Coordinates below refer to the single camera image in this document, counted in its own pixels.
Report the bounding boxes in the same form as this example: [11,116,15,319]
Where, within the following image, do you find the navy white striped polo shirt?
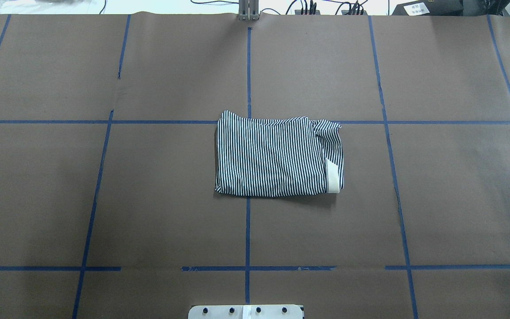
[215,110,344,198]

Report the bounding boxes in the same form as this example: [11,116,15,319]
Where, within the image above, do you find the left grey usb hub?
[294,0,321,16]

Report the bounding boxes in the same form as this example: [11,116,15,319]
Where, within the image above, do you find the grey usb hub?
[336,1,366,16]
[294,0,321,16]

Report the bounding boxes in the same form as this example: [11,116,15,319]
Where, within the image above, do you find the right grey usb hub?
[336,1,366,16]

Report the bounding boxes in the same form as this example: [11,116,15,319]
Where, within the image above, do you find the black box with label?
[390,0,464,16]

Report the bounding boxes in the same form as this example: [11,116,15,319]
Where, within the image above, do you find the aluminium frame post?
[237,0,260,21]

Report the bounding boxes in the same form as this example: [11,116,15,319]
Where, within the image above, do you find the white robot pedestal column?
[188,303,305,319]

